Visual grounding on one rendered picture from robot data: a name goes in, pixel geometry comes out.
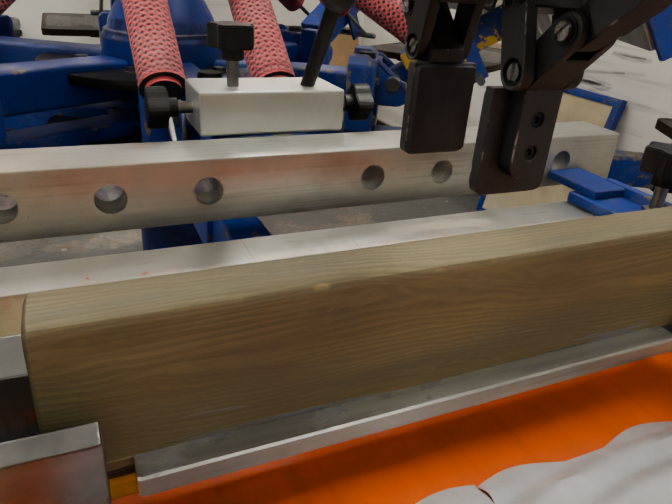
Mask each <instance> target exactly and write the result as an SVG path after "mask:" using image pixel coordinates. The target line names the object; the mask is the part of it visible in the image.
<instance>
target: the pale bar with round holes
mask: <svg viewBox="0 0 672 504"><path fill-rule="evenodd" d="M477 132H478V126H471V127H466V133H465V139H464V145H463V148H462V149H460V150H458V151H453V152H437V153H421V154H408V153H406V152H404V151H403V150H402V149H401V148H400V137H401V130H389V131H369V132H348V133H328V134H308V135H287V136H267V137H246V138H226V139H206V140H185V141H165V142H145V143H124V144H104V145H84V146H63V147H43V148H22V149H2V150H0V193H3V194H6V195H8V196H10V197H0V243H6V242H16V241H25V240H35V239H45V238H54V237H64V236H73V235H83V234H93V233H102V232H112V231H122V230H131V229H141V228H150V227H160V226H170V225H179V224H189V223H199V222H208V221H218V220H227V219H237V218H247V217H256V216H266V215H276V214H285V213H295V212H304V211H314V210H324V209H333V208H343V207H353V206H362V205H372V204H381V203H391V202H401V201H410V200H420V199H430V198H439V197H449V196H459V195H468V194H477V193H476V192H474V191H472V190H471V189H470V187H469V176H470V172H471V169H472V159H473V154H474V148H475V143H476V137H477ZM619 135H620V134H619V133H618V132H615V131H612V130H609V129H606V128H603V127H600V126H597V125H594V124H591V123H588V122H585V121H572V122H556V124H555V128H554V132H553V137H552V141H551V145H550V149H549V154H548V158H547V162H546V166H545V170H544V175H543V179H542V182H541V184H540V186H539V187H545V186H555V185H563V184H560V183H558V182H556V181H554V180H552V179H550V178H548V172H549V171H550V170H560V169H571V168H581V169H584V170H586V171H588V172H591V173H593V174H595V175H598V176H600V177H602V178H605V179H607V177H608V173H609V170H610V166H611V163H612V159H613V156H614V152H615V149H616V146H617V142H618V139H619ZM203 178H204V180H202V179H203ZM200 180H202V181H200ZM199 181H200V182H199ZM105 185H116V186H115V187H113V188H111V189H100V188H101V187H103V186H105Z"/></svg>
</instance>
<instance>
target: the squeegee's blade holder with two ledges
mask: <svg viewBox="0 0 672 504"><path fill-rule="evenodd" d="M671 351H672V333H671V332H669V331H667V330H666V329H664V328H663V327H661V326H660V325H659V326H655V327H650V328H646V329H642V330H638V331H634V332H630V333H626V334H622V335H618V336H614V337H610V338H606V339H602V340H598V341H594V342H590V343H586V344H582V345H578V346H574V347H570V348H566V349H562V350H558V351H554V352H549V353H545V354H541V355H537V356H533V357H529V358H525V359H521V360H517V361H513V362H509V363H505V364H501V365H497V366H493V367H489V368H485V369H481V370H477V371H473V372H469V373H465V374H461V375H457V376H453V377H449V378H444V379H440V380H436V381H432V382H428V383H424V384H420V385H416V386H412V387H408V388H404V389H400V390H396V391H392V392H388V393H384V394H380V395H376V396H372V397H368V398H364V399H360V400H356V401H352V402H348V403H343V404H339V405H335V406H331V407H327V408H323V409H319V410H315V411H311V412H307V413H303V414H299V415H295V416H291V417H287V418H283V419H279V420H275V421H271V422H267V423H263V424H259V425H255V426H251V427H247V428H243V429H238V430H234V431H230V432H226V433H222V434H218V435H214V436H210V437H206V438H202V439H198V440H194V441H190V442H186V443H182V444H178V445H174V446H170V447H166V448H162V449H158V450H154V451H150V452H146V453H142V454H137V455H133V456H134V464H135V473H136V479H137V485H138V491H139V496H148V495H152V494H155V493H159V492H163V491H166V490H170V489H174V488H177V487H181V486H184V485H188V484H192V483H195V482H199V481H203V480H206V479H210V478H213V477H217V476H221V475H224V474H228V473H232V472H235V471H239V470H242V469H246V468H250V467H253V466H257V465H261V464H264V463H268V462H272V461H275V460H279V459H282V458H286V457H290V456H293V455H297V454H301V453H304V452H308V451H311V450H315V449H319V448H322V447H326V446H330V445H333V444H337V443H340V442H344V441H348V440H351V439H355V438H359V437H362V436H366V435H370V434H373V433H377V432H380V431H384V430H388V429H391V428H395V427H399V426H402V425H406V424H409V423H413V422H417V421H420V420H424V419H428V418H431V417H435V416H438V415H442V414H446V413H449V412H453V411H457V410H460V409H464V408H467V407H471V406H475V405H478V404H482V403H486V402H489V401H493V400H497V399H500V398H504V397H507V396H511V395H515V394H518V393H522V392H526V391H529V390H533V389H536V388H540V387H544V386H547V385H551V384H555V383H558V382H562V381H565V380H569V379H573V378H576V377H580V376H584V375H587V374H591V373H595V372H598V371H602V370H605V369H609V368H613V367H616V366H620V365H624V364H627V363H631V362H634V361H638V360H642V359H645V358H649V357H653V356H656V355H660V354H663V353H667V352H671Z"/></svg>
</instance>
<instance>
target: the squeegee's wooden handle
mask: <svg viewBox="0 0 672 504"><path fill-rule="evenodd" d="M659 325H660V326H661V327H663V328H664V329H666V330H667V331H669V332H671V333H672V206H669V207H662V208H654V209H647V210H640V211H632V212H625V213H617V214H610V215H603V216H595V217H588V218H581V219H573V220H566V221H558V222H551V223H544V224H536V225H529V226H521V227H514V228H507V229H499V230H492V231H485V232H477V233H470V234H462V235H455V236H448V237H440V238H433V239H426V240H418V241H411V242H403V243H396V244H389V245H381V246H374V247H366V248H359V249H352V250H344V251H337V252H330V253H322V254H315V255H307V256H300V257H293V258H285V259H278V260H271V261H263V262H256V263H248V264H241V265H234V266H226V267H219V268H212V269H204V270H197V271H189V272H182V273H175V274H167V275H160V276H152V277H145V278H138V279H130V280H123V281H116V282H108V283H101V284H93V285H86V286H79V287H71V288H64V289H57V290H49V291H42V292H34V293H28V294H27V295H26V297H25V300H24V302H23V306H22V320H21V340H22V347H23V354H24V358H25V363H26V368H27V372H28V377H29V382H30V387H31V391H32V396H33V401H34V405H35V410H36V415H37V420H38V424H39V429H40V434H43V433H47V432H52V431H56V430H61V429H65V428H70V427H74V426H79V425H83V424H88V423H92V422H98V423H99V424H100V426H101V432H102V439H103V446H104V452H105V459H106V466H107V473H108V479H112V478H116V477H120V476H124V475H128V474H131V473H135V464H134V456H133V455H137V454H142V453H146V452H150V451H154V450H158V449H162V448H166V447H170V446H174V445H178V444H182V443H186V442H190V441H194V440H198V439H202V438H206V437H210V436H214V435H218V434H222V433H226V432H230V431H234V430H238V429H243V428H247V427H251V426H255V425H259V424H263V423H267V422H271V421H275V420H279V419H283V418H287V417H291V416H295V415H299V414H303V413H307V412H311V411H315V410H319V409H323V408H327V407H331V406H335V405H339V404H343V403H348V402H352V401H356V400H360V399H364V398H368V397H372V396H376V395H380V394H384V393H388V392H392V391H396V390H400V389H404V388H408V387H412V386H416V385H420V384H424V383H428V382H432V381H436V380H440V379H444V378H449V377H453V376H457V375H461V374H465V373H469V372H473V371H477V370H481V369H485V368H489V367H493V366H497V365H501V364H505V363H509V362H513V361H517V360H521V359H525V358H529V357H533V356H537V355H541V354H545V353H549V352H554V351H558V350H562V349H566V348H570V347H574V346H578V345H582V344H586V343H590V342H594V341H598V340H602V339H606V338H610V337H614V336H618V335H622V334H626V333H630V332H634V331H638V330H642V329H646V328H650V327H655V326H659Z"/></svg>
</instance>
